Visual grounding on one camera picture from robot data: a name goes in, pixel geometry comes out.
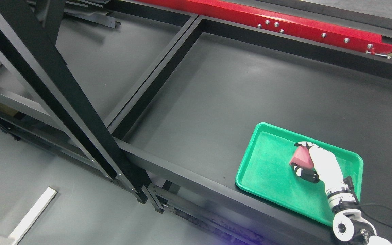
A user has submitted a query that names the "white standing desk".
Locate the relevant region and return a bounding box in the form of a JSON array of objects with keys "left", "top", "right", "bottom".
[{"left": 0, "top": 187, "right": 58, "bottom": 245}]

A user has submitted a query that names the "red metal beam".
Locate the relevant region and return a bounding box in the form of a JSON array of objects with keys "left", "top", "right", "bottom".
[{"left": 146, "top": 0, "right": 392, "bottom": 60}]

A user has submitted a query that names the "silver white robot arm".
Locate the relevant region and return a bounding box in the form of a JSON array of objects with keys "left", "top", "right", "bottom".
[{"left": 325, "top": 185, "right": 392, "bottom": 245}]

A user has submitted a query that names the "black metal shelf unit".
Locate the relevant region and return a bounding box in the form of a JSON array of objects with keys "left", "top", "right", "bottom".
[{"left": 109, "top": 16, "right": 392, "bottom": 245}]

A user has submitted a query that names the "green plastic tray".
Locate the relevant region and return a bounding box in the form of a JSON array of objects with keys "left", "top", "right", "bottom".
[{"left": 235, "top": 122, "right": 364, "bottom": 226}]

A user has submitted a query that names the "pink foam block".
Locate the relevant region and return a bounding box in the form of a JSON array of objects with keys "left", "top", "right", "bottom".
[{"left": 289, "top": 146, "right": 314, "bottom": 169}]

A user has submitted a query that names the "black left shelf unit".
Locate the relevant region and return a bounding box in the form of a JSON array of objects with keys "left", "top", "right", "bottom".
[{"left": 0, "top": 0, "right": 200, "bottom": 205}]

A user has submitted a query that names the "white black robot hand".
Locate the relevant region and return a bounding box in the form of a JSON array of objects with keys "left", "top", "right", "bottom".
[{"left": 291, "top": 141, "right": 348, "bottom": 194}]

